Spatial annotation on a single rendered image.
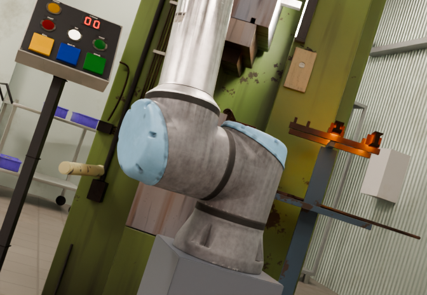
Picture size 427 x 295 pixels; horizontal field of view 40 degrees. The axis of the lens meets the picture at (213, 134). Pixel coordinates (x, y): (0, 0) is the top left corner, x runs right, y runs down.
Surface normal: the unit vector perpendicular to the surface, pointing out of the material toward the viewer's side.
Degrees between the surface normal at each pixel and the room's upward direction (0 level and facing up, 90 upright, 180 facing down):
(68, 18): 60
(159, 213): 90
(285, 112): 90
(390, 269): 90
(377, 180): 90
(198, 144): 76
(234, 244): 70
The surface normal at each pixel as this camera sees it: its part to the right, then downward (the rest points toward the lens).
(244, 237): 0.55, -0.22
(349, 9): -0.08, -0.09
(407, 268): -0.91, -0.32
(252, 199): 0.36, 0.07
